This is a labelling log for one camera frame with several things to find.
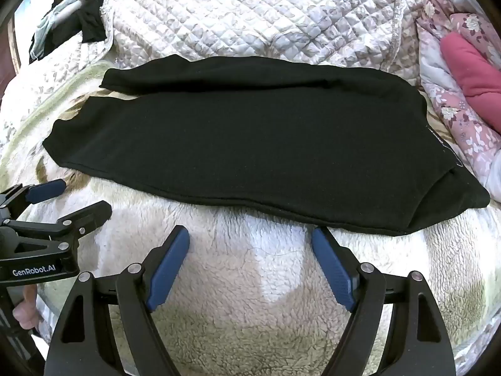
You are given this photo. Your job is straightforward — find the floral fleece blanket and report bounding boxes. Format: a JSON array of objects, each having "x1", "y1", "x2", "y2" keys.
[{"x1": 0, "y1": 60, "x2": 501, "y2": 376}]

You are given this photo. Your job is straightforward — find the person's left hand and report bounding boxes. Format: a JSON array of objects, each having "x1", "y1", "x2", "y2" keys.
[{"x1": 12, "y1": 284, "x2": 44, "y2": 332}]

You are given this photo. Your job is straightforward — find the black pants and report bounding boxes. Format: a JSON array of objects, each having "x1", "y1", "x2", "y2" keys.
[{"x1": 42, "y1": 55, "x2": 491, "y2": 237}]

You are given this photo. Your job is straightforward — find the beige quilted bedspread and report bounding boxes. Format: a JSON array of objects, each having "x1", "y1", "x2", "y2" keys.
[{"x1": 0, "y1": 0, "x2": 445, "y2": 165}]

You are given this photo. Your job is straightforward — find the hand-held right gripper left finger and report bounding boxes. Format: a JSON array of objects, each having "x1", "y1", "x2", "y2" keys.
[{"x1": 45, "y1": 225, "x2": 191, "y2": 376}]

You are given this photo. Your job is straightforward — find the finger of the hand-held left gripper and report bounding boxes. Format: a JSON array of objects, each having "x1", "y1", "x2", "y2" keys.
[
  {"x1": 0, "y1": 179, "x2": 66, "y2": 221},
  {"x1": 0, "y1": 200, "x2": 113, "y2": 259}
]

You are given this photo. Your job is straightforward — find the pink floral quilt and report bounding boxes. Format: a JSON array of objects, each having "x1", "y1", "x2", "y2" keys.
[{"x1": 416, "y1": 0, "x2": 501, "y2": 204}]

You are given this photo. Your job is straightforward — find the brown wooden door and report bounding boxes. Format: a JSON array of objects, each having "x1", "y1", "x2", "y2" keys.
[{"x1": 7, "y1": 21, "x2": 23, "y2": 74}]

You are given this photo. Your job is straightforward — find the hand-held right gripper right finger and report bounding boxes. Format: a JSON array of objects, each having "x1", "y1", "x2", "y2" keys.
[{"x1": 312, "y1": 227, "x2": 457, "y2": 376}]

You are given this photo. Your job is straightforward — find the pink cloth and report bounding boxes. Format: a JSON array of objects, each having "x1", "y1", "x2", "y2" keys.
[{"x1": 440, "y1": 31, "x2": 501, "y2": 134}]

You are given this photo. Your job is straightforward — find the pile of dark clothes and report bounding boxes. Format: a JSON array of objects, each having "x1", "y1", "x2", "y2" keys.
[{"x1": 29, "y1": 0, "x2": 86, "y2": 64}]

